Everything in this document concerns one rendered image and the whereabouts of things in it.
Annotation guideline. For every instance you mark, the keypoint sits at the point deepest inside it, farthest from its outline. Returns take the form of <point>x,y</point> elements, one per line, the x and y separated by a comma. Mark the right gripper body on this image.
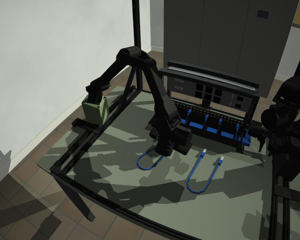
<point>181,149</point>

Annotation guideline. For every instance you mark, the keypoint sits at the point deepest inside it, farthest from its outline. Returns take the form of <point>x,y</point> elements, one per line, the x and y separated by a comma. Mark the black patch panel rack frame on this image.
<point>215,86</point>

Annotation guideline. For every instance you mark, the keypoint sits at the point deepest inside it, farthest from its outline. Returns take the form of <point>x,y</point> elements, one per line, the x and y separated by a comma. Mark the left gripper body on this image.
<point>256,130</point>

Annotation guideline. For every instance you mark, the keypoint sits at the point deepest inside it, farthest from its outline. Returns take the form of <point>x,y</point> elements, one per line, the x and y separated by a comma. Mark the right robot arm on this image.
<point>165,108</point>

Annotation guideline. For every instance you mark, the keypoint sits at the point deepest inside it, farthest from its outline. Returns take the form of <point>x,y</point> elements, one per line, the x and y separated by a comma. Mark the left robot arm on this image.
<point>283,113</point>

